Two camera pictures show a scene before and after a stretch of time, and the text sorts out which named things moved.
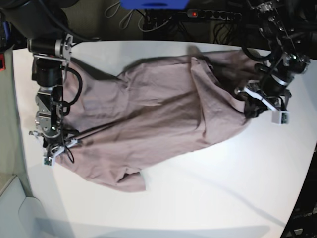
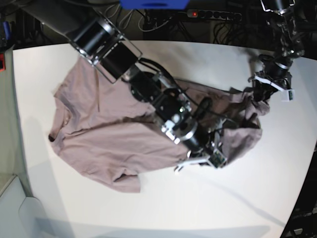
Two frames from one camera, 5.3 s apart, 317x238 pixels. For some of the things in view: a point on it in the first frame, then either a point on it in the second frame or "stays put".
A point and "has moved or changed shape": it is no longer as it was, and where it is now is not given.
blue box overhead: (154, 4) stays put
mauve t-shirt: (115, 126) has moved or changed shape
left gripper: (54, 144) to (200, 141)
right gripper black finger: (257, 109) to (268, 89)
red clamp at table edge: (2, 65) stays put
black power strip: (212, 14) stays put
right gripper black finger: (253, 106) to (258, 88)
